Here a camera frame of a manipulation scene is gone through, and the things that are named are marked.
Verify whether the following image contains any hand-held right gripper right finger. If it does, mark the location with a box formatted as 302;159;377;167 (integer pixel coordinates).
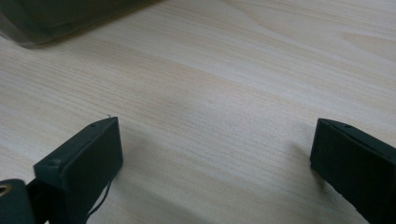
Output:
310;118;396;224

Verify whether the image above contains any clear plastic storage box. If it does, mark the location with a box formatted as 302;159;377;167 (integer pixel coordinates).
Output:
0;0;153;49

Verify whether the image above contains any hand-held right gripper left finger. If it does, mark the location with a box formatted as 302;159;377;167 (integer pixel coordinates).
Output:
33;116;124;224

